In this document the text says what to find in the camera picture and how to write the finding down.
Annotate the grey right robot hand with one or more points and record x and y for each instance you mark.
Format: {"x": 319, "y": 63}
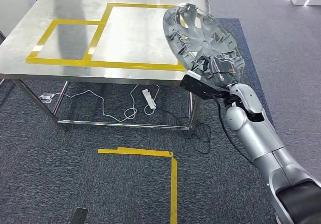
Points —
{"x": 223, "y": 72}

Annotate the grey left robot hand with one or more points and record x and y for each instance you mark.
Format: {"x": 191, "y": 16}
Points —
{"x": 78, "y": 216}

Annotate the silver wheel hubcap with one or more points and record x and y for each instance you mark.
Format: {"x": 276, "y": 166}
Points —
{"x": 200, "y": 39}

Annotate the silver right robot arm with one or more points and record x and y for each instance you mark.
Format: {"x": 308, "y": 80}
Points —
{"x": 255, "y": 132}

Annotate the stainless steel workbench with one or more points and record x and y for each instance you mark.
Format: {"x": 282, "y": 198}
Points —
{"x": 138, "y": 32}

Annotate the white power strip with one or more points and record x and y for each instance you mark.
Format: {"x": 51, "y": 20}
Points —
{"x": 149, "y": 99}

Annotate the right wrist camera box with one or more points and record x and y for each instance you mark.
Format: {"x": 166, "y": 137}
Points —
{"x": 195, "y": 86}

